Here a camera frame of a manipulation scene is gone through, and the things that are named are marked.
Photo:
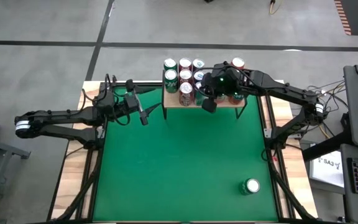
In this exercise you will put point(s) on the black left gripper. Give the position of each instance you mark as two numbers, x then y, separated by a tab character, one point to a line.
143	118

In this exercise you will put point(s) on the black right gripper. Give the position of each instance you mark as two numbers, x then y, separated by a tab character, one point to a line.
225	79

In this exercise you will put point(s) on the red Fanta strawberry can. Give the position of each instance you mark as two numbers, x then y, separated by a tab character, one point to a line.
238	62
236	99

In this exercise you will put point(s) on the green Sprite can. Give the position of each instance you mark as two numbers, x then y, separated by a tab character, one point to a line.
170	63
249	186
171	81

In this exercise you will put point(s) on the red Coca-Cola can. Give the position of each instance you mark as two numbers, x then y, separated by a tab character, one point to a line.
186	75
186	93
185	63

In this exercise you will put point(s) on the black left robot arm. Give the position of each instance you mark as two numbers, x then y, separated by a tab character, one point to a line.
57	115

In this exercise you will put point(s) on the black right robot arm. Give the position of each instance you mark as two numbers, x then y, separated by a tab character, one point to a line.
284	90

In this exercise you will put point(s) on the wooden shelf with black legs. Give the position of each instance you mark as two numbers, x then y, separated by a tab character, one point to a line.
171	101

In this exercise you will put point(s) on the green table mat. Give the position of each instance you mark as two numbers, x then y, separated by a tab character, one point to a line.
182	202

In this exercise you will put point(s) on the black stand beam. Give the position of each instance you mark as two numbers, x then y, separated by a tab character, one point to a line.
325	147

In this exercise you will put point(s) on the white paper sign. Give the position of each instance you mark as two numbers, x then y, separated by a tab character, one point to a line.
325	174

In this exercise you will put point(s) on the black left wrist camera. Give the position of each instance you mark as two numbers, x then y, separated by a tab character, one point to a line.
130	102

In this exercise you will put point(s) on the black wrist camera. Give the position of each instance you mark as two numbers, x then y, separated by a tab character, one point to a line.
209	105
130	102

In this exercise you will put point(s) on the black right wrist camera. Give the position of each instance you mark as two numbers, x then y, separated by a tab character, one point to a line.
209	105

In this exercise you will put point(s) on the black aluminium table frame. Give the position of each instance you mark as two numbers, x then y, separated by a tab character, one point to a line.
279	199

